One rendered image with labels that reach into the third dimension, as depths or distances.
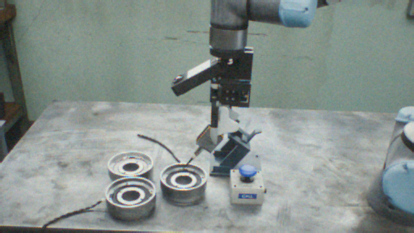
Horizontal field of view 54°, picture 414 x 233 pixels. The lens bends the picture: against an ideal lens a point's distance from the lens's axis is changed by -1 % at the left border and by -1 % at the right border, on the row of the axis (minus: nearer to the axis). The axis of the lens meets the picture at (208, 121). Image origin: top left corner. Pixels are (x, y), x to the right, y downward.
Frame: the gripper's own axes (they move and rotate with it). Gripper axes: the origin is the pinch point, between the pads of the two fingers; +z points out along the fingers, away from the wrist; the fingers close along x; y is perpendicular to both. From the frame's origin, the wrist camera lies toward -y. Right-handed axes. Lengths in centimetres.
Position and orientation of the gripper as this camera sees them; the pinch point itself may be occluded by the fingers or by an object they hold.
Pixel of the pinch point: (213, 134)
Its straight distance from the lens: 90.9
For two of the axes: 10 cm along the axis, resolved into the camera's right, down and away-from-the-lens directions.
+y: 10.0, 0.6, -0.3
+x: 0.5, -4.5, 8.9
